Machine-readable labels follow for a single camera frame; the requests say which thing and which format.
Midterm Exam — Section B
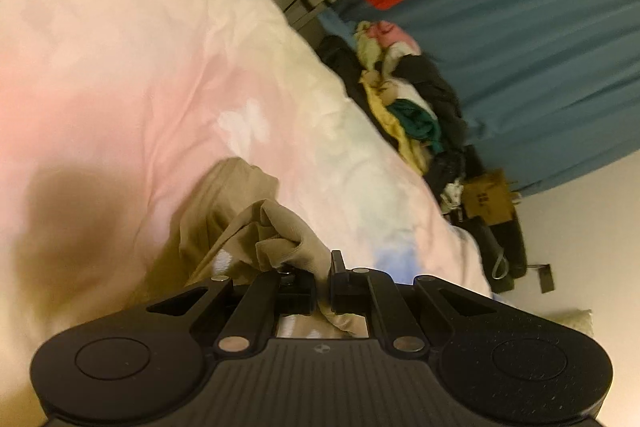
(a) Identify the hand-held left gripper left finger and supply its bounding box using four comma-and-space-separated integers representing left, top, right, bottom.
144, 268, 317, 355

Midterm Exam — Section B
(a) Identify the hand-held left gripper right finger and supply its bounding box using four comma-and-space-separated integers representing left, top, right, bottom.
329, 249, 503, 354

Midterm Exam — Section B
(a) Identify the tan t-shirt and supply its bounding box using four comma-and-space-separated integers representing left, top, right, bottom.
135, 157, 372, 341

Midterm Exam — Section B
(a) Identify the pile of mixed clothes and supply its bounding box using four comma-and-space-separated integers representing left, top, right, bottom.
320, 34, 469, 158

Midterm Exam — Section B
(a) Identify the white patterned garment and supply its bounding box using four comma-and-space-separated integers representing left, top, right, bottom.
440, 179, 467, 214

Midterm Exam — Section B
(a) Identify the yellow cloth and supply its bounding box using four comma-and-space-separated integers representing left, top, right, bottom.
360, 72, 432, 176

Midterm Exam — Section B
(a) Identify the yellow paper bag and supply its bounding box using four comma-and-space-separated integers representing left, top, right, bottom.
462, 169, 522, 226

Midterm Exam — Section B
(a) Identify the green garment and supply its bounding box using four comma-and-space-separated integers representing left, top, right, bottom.
387, 99, 444, 156

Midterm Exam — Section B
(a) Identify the pink garment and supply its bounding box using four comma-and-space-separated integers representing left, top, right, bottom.
367, 21, 422, 58

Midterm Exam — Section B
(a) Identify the pink and white blanket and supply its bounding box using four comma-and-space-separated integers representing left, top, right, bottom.
0, 0, 495, 358

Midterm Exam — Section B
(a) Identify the wide blue curtain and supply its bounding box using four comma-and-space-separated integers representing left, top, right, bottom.
320, 0, 640, 198

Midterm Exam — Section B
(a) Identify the white bag strap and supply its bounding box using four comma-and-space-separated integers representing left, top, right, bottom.
492, 239, 511, 281

